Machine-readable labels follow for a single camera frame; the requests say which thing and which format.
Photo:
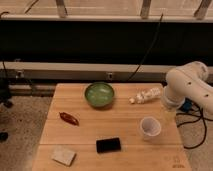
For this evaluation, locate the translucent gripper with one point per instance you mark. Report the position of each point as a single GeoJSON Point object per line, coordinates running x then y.
{"type": "Point", "coordinates": [168, 115]}

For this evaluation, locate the green ceramic bowl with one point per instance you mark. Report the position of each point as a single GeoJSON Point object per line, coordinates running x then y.
{"type": "Point", "coordinates": [99, 94]}

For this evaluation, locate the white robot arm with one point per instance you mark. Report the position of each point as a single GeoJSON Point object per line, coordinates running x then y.
{"type": "Point", "coordinates": [186, 81]}

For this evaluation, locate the blue floor object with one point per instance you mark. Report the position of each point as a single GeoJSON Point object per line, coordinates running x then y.
{"type": "Point", "coordinates": [187, 105]}

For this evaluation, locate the white paper cup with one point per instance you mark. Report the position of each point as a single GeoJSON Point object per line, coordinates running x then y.
{"type": "Point", "coordinates": [150, 128]}

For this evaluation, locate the black smartphone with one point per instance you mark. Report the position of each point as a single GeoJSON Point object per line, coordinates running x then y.
{"type": "Point", "coordinates": [108, 145]}

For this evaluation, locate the red chili pepper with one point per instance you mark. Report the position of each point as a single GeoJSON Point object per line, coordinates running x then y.
{"type": "Point", "coordinates": [69, 118]}

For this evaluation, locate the beige sponge block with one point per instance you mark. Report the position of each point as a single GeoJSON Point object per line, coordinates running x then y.
{"type": "Point", "coordinates": [63, 155]}

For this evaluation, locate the black chair base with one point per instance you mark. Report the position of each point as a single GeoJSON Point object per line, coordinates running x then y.
{"type": "Point", "coordinates": [5, 96]}

